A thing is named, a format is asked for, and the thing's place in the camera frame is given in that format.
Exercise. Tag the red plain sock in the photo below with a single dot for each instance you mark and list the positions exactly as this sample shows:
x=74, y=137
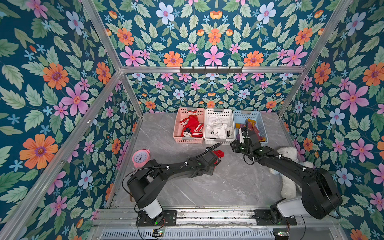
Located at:
x=219, y=153
x=192, y=127

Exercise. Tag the blue plastic basket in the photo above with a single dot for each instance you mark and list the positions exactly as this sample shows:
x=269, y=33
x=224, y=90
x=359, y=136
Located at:
x=240, y=118

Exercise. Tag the pink alarm clock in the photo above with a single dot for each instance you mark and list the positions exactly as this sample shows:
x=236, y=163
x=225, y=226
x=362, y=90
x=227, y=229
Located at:
x=141, y=157

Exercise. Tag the maroon sock yellow toe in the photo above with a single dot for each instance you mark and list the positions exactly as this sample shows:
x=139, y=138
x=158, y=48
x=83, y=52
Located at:
x=254, y=126

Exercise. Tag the pink plastic basket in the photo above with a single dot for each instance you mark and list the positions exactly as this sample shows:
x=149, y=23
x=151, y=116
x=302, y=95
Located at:
x=182, y=114

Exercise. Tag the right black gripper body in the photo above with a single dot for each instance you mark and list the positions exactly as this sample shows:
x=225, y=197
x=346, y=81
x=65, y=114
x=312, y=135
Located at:
x=250, y=139

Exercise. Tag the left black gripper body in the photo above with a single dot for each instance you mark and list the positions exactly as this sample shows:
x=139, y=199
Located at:
x=209, y=170

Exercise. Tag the white plastic basket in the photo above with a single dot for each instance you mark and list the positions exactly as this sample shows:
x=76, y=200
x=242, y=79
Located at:
x=223, y=113

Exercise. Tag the black hook rail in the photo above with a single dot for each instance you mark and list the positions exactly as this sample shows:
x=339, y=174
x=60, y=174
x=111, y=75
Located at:
x=211, y=70

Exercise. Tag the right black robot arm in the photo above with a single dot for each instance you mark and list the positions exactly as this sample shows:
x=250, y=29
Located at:
x=320, y=196

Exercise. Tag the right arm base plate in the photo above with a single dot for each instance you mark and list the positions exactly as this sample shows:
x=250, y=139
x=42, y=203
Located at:
x=272, y=218

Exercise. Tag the white sock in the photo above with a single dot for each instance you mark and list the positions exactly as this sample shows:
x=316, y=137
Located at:
x=218, y=127

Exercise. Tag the white teddy bear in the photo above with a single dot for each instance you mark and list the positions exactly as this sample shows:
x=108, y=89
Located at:
x=289, y=187

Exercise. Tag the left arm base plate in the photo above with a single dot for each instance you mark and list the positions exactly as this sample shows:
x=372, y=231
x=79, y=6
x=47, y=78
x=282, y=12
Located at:
x=165, y=219

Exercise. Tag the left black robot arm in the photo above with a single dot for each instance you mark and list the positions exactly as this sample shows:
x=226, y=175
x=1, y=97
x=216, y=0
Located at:
x=146, y=183

